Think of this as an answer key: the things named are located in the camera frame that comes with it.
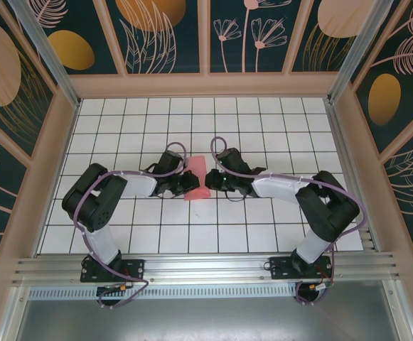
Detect pink paper sheet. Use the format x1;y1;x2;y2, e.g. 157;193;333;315
183;155;211;202

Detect grey metal sheet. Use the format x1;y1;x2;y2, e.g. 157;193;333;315
0;280;413;341

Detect small controller board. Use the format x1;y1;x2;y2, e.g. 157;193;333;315
97;283;133;296
307;281;335;294

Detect dark panel with pink flowers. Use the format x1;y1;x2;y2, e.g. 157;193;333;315
208;0;294;75

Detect dark panel orange disc pink leaves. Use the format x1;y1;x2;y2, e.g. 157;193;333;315
104;0;207;76

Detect dark panel with orange oval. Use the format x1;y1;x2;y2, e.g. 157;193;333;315
31;0;122;76

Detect dark panel pink disc gold leaves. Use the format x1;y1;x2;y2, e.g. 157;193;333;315
289;0;374;75

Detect dark panel orange oval pink feather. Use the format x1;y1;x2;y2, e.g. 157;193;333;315
350;0;413;156

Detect dark panel pink leaf outlines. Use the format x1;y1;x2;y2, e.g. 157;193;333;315
380;124;413;255

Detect dark panel large pink oval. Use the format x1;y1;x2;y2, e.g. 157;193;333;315
0;3;58;159

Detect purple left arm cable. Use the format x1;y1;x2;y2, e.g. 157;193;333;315
73;141;189;310

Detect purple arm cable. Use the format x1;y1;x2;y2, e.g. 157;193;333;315
73;141;189;310
210;136;367;307

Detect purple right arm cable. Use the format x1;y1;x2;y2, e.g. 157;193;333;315
210;136;367;307

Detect long aluminium base rail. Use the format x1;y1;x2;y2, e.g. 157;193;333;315
12;251;401;285

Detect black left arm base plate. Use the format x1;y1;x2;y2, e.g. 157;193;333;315
80;258;146;283

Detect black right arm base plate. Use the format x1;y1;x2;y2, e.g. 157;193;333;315
269;256;333;281

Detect aluminium side rail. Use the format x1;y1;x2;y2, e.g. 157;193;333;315
325;99;376;251

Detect slotted grey cable duct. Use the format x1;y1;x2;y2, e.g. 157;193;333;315
28;286;299;299

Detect aluminium corner post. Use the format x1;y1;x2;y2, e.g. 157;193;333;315
326;0;395;104
6;0;82;109

